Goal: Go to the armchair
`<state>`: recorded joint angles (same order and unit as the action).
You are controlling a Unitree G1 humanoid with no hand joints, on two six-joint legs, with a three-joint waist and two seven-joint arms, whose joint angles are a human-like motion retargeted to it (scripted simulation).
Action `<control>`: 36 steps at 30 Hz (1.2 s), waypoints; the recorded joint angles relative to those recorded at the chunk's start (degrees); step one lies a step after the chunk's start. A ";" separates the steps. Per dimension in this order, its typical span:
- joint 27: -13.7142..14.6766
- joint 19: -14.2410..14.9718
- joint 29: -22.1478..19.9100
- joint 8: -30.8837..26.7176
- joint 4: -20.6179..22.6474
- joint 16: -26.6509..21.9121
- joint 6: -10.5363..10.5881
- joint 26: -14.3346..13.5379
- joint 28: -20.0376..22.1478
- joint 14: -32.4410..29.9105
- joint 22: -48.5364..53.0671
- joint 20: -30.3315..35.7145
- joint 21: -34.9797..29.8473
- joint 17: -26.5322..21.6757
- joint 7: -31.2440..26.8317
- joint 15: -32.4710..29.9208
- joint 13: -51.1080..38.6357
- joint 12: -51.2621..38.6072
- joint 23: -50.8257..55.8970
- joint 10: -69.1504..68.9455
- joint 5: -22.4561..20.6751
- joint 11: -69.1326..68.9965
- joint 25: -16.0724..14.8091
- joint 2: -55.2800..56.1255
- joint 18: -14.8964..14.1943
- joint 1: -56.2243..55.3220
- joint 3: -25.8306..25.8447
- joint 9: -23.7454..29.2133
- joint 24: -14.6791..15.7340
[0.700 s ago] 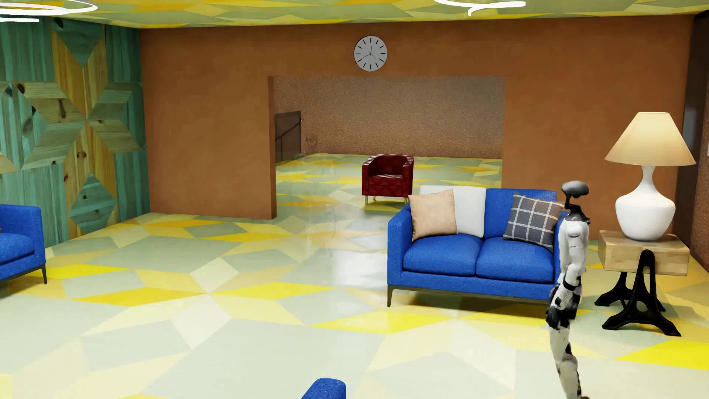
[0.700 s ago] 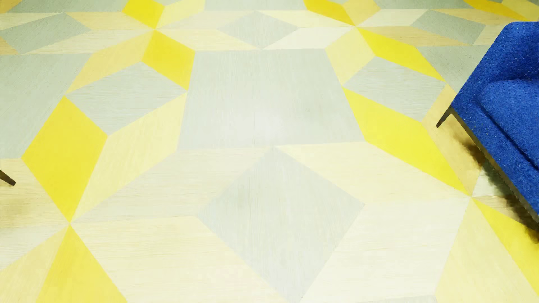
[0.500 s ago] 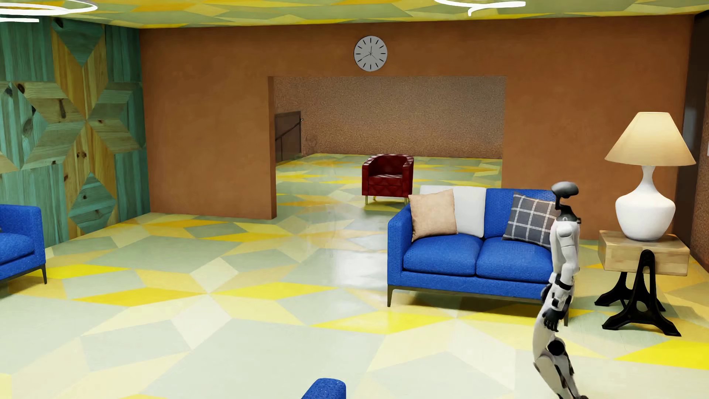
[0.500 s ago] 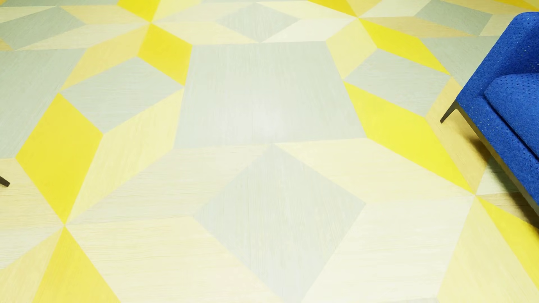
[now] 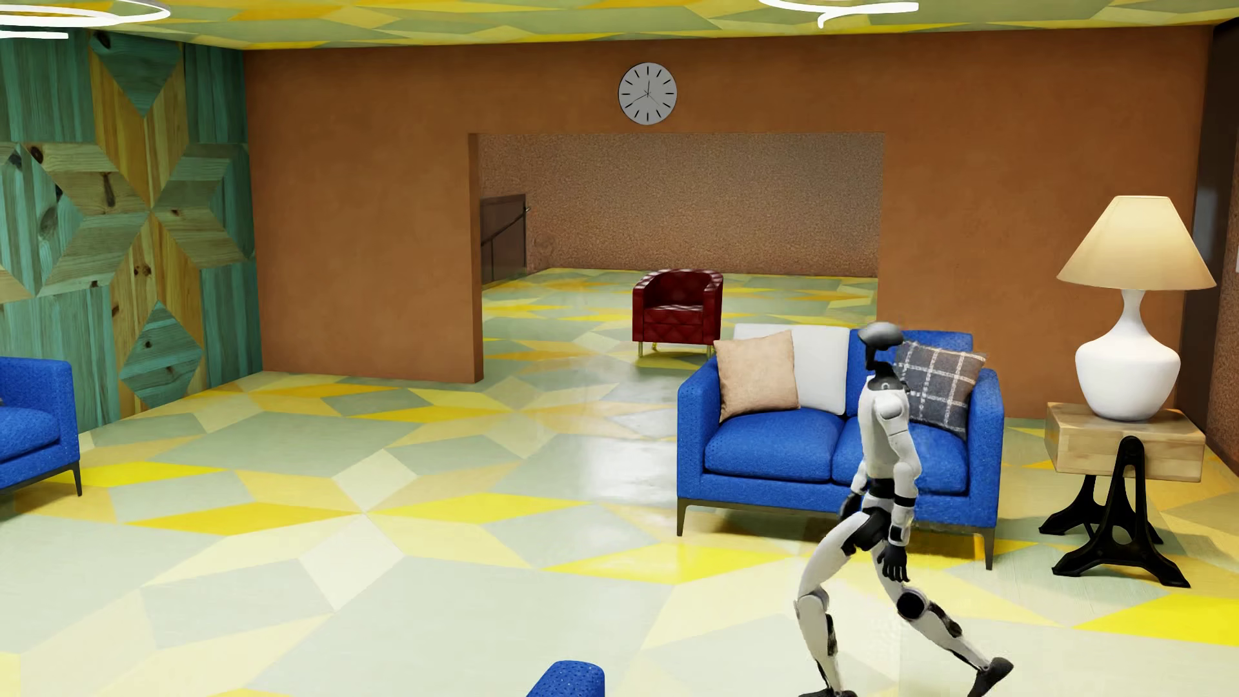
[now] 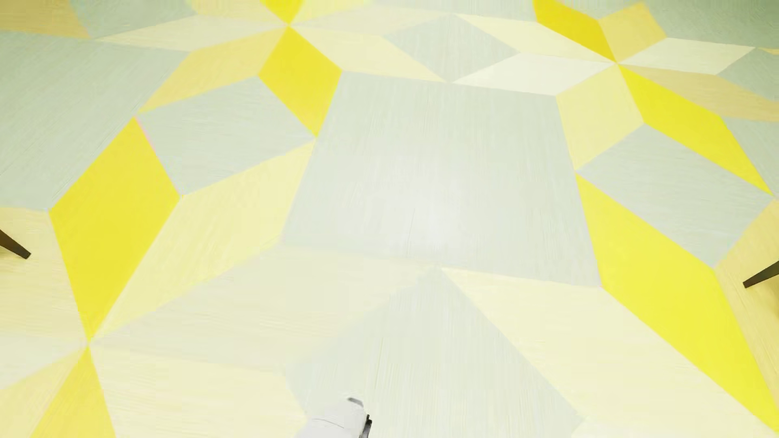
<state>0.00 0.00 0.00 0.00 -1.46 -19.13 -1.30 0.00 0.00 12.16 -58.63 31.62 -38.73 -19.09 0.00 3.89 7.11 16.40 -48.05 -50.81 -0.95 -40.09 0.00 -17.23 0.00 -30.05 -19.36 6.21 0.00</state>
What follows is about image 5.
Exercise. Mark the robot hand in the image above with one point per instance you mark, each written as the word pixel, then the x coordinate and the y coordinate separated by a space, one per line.
pixel 851 504
pixel 896 561

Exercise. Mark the red armchair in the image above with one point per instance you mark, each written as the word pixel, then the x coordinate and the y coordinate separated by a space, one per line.
pixel 677 308

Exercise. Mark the blue armchair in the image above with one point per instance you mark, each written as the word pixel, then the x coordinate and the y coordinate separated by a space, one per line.
pixel 34 426

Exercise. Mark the left robot leg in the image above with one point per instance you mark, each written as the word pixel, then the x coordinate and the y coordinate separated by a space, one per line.
pixel 920 610

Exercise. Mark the robot leg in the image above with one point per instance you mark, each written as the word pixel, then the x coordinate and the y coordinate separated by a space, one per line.
pixel 823 600
pixel 920 610

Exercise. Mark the right robot leg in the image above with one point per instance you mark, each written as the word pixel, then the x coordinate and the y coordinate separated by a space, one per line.
pixel 823 600

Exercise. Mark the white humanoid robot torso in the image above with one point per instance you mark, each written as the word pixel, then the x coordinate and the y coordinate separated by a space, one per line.
pixel 885 421

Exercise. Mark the blue two-seat sofa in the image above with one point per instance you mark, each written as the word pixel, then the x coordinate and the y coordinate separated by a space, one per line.
pixel 774 450

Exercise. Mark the white cushion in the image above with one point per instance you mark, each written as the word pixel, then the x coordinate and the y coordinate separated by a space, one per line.
pixel 823 368

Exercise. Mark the grey plaid cushion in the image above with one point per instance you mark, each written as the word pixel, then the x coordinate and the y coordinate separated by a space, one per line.
pixel 935 385

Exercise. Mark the beige cushion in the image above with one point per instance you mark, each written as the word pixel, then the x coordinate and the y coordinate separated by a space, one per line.
pixel 757 376

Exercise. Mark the black robot head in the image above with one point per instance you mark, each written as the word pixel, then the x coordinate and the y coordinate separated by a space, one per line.
pixel 879 337

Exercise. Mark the wooden side table black legs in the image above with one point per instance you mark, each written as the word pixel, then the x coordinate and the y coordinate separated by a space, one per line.
pixel 1123 455

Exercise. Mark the blue upholstered seat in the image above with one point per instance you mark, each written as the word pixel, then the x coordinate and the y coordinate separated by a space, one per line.
pixel 569 680

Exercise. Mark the white lamp with beige shade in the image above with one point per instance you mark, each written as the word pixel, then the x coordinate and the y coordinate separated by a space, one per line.
pixel 1132 290

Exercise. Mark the dark wooden cabinet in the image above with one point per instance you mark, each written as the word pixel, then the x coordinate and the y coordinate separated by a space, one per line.
pixel 503 237

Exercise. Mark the round grey wall clock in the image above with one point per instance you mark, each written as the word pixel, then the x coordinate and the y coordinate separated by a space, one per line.
pixel 648 93

